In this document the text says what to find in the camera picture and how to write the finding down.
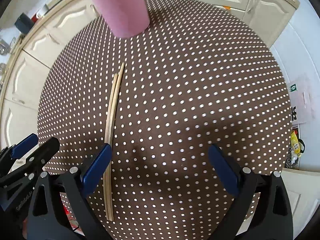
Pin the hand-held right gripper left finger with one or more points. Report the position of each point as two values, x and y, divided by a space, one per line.
98 170

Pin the pink cup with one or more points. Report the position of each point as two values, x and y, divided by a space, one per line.
122 10

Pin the yellow packet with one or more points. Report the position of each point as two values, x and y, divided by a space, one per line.
296 142

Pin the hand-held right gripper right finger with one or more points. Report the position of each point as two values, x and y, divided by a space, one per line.
223 172

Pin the light wooden chopstick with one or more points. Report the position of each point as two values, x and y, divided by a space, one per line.
120 80
115 85

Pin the white plastic bag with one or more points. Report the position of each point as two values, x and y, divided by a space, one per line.
303 97

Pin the white floor cabinet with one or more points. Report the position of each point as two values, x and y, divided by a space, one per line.
302 195

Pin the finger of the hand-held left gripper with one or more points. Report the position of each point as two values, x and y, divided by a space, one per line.
25 145
42 152

